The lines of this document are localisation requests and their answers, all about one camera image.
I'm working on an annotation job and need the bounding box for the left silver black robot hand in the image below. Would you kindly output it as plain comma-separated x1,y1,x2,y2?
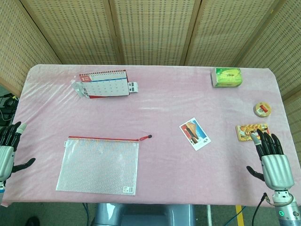
0,121,36,182

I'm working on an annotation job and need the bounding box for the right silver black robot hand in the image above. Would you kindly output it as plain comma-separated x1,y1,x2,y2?
246,129,295,190

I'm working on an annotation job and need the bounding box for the clear mesh zipper pouch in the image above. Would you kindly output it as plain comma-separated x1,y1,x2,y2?
55,134,153,196

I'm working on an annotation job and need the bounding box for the orange snack box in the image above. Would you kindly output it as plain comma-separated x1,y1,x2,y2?
235,123,270,143

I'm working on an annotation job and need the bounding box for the black floor equipment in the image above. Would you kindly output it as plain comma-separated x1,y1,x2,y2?
0,93,19,127

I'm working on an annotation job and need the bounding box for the round wooden tin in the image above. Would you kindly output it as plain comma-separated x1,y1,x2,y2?
253,101,272,118

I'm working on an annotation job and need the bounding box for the black object on floor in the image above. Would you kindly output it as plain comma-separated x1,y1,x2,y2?
26,216,40,226

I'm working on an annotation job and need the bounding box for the white table leg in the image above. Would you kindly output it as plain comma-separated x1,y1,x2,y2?
206,204,213,226

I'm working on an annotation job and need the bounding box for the picture card white border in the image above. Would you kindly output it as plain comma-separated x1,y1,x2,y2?
179,117,212,151

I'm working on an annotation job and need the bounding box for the clear plastic blister pack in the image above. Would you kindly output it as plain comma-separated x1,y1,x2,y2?
71,81,90,98

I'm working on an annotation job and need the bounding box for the green tissue pack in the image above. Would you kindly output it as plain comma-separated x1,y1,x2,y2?
211,67,244,89

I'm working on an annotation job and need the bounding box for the woven bamboo screen panel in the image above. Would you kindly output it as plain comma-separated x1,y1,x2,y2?
20,0,123,65
182,0,281,68
237,0,301,153
0,0,62,95
109,0,202,65

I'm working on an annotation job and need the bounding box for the red desk calendar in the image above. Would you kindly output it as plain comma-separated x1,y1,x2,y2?
79,69,130,99

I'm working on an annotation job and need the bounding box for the pink tablecloth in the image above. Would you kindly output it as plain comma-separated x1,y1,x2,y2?
0,64,301,208

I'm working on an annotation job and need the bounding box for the grey robot torso base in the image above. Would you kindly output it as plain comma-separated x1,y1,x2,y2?
94,203,196,226

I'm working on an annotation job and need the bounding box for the white black small package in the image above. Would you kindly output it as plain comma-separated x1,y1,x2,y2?
127,81,140,93

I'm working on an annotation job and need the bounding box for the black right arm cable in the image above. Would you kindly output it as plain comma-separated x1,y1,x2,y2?
251,192,271,226

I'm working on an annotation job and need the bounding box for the blue floor cable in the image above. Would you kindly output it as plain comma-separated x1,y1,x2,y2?
82,203,95,226

